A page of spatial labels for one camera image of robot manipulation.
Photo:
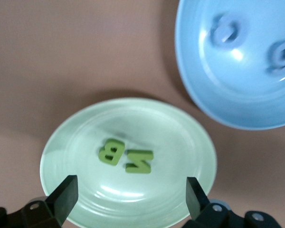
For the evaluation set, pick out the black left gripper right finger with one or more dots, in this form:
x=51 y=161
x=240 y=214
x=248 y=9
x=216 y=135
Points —
x=209 y=216

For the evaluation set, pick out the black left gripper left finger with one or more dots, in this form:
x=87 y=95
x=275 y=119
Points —
x=50 y=213

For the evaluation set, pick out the green letter N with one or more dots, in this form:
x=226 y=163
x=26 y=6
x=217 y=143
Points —
x=139 y=161

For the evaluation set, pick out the green letter B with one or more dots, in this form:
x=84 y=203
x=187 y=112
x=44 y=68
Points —
x=117 y=154

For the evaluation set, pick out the blue letter G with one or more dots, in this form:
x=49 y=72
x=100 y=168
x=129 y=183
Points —
x=274 y=55

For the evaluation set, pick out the blue letter C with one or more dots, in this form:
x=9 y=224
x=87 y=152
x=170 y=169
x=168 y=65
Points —
x=215 y=33

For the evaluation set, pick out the green plate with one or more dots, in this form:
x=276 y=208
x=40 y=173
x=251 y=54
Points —
x=85 y=142

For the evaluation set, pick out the blue plate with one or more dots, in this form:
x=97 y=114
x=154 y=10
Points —
x=240 y=95

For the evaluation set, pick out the brown table cover sheet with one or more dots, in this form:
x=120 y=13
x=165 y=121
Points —
x=61 y=47

